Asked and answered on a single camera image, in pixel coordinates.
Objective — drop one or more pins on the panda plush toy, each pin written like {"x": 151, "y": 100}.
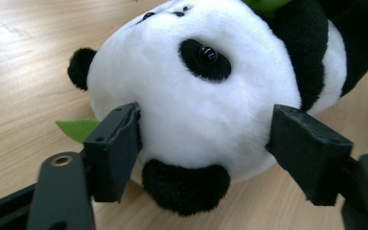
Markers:
{"x": 204, "y": 111}

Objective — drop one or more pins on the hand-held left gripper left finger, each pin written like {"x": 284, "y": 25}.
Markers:
{"x": 113, "y": 153}

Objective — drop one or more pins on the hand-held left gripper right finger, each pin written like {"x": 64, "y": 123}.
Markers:
{"x": 310, "y": 153}

